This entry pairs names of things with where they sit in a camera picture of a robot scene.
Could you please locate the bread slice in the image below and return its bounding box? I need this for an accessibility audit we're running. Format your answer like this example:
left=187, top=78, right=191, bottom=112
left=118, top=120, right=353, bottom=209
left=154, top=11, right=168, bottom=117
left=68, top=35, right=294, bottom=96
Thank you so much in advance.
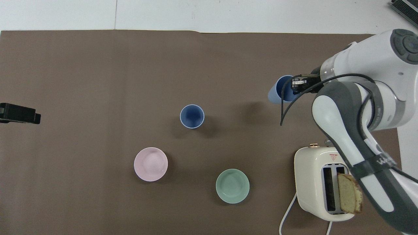
left=337, top=173, right=363, bottom=215

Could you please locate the green bowl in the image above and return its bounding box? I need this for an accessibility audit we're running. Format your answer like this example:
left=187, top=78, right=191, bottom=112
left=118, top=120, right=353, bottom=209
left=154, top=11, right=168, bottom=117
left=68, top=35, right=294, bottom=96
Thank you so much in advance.
left=215, top=168, right=250, bottom=205

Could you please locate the black cable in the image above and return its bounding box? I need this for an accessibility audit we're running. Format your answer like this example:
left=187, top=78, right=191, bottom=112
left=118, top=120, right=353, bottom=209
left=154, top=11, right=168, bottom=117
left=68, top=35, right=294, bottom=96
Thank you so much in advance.
left=280, top=73, right=377, bottom=132

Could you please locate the white power cord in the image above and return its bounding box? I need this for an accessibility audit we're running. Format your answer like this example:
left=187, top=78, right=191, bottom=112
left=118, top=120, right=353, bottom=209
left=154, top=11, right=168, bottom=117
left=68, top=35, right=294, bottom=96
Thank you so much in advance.
left=279, top=192, right=334, bottom=235

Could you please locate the blue cup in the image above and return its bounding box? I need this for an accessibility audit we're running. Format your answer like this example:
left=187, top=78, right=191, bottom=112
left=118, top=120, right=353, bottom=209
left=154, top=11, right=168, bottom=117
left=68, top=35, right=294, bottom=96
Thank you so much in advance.
left=180, top=104, right=205, bottom=129
left=267, top=75, right=303, bottom=105

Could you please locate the pink bowl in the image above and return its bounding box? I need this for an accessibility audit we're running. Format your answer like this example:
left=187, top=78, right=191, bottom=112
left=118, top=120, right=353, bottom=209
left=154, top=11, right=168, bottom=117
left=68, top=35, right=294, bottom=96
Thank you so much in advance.
left=134, top=147, right=169, bottom=182

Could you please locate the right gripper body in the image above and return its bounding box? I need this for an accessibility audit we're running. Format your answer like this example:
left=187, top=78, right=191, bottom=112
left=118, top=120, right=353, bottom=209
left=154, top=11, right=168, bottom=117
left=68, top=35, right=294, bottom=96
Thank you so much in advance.
left=308, top=66, right=324, bottom=92

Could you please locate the cream toaster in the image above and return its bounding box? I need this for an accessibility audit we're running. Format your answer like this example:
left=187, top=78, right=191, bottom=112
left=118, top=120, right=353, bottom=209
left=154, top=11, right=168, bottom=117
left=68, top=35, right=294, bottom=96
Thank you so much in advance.
left=294, top=142, right=357, bottom=223

